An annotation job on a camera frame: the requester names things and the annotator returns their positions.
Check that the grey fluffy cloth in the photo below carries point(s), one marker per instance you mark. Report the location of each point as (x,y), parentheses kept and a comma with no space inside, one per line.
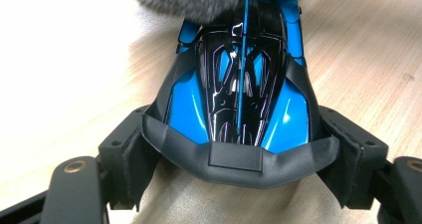
(205,0)

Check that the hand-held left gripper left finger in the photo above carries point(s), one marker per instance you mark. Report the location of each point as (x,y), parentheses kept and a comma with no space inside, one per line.
(127,157)

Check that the blue and black toy car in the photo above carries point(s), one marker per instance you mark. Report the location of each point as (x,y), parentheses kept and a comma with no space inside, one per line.
(242,94)

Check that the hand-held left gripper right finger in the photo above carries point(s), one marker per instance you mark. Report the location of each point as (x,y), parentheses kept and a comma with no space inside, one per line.
(358,161)

